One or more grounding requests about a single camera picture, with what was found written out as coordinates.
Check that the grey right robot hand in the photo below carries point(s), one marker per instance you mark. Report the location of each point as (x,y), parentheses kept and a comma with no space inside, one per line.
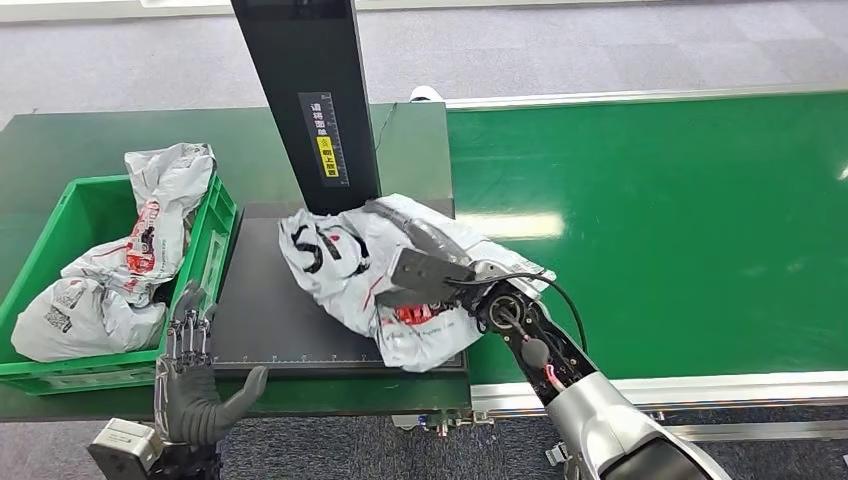
(427,235)

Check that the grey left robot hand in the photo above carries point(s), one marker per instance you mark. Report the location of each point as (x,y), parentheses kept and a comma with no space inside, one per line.
(189,404)

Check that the white package with red print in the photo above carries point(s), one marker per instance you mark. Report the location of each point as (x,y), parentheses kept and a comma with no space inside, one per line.
(331,278)

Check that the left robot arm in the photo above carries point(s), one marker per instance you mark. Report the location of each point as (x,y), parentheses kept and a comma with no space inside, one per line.
(185,464)

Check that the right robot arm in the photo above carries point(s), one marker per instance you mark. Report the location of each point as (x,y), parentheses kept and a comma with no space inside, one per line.
(596,417)

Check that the black inbound scanner machine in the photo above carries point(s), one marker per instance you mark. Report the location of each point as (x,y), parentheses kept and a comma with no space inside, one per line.
(265,318)

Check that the low crumpled white package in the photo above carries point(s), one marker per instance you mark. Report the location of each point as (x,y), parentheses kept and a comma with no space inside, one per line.
(86,324)

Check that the white conveyor roller end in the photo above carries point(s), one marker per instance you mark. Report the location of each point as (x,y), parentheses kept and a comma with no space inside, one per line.
(425,93)

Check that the tall crumpled white package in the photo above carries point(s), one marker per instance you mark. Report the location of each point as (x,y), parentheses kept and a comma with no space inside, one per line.
(166,199)

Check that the green conveyor belt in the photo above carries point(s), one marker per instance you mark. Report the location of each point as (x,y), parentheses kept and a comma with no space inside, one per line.
(696,199)

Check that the black yellow label sticker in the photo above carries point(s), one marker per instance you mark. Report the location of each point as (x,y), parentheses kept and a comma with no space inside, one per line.
(324,139)

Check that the green plastic crate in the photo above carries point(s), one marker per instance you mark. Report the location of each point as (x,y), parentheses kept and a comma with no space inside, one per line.
(208,245)

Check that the metal brackets under table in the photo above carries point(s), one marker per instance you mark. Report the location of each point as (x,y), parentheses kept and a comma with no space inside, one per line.
(440,420)

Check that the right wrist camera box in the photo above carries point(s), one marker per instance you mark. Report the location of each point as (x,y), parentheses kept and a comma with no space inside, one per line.
(427,275)

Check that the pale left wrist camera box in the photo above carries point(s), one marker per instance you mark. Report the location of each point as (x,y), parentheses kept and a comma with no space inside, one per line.
(122,447)

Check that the aluminium conveyor rail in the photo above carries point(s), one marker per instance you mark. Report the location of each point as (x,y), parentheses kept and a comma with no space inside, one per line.
(629,97)
(742,391)

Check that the aluminium frame beam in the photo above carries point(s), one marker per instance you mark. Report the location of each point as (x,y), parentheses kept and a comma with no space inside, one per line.
(755,432)

